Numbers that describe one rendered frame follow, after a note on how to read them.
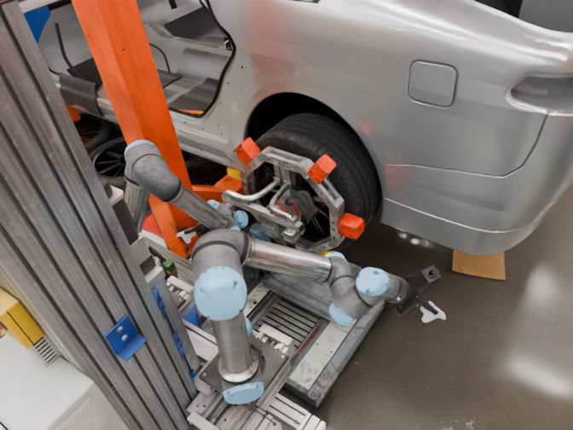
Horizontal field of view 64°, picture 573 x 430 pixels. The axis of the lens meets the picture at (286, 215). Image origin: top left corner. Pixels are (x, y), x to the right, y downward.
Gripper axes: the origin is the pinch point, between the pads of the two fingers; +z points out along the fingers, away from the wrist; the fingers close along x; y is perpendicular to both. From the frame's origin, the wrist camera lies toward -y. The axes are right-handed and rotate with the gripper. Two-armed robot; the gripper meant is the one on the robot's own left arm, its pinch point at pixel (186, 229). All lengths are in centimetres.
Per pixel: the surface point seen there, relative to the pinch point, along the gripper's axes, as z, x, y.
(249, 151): -33.7, 21.5, -23.6
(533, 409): -109, 60, 134
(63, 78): 130, 63, -118
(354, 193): -73, 28, 8
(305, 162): -61, 19, -11
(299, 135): -59, 26, -22
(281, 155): -49, 22, -17
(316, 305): -17, 52, 67
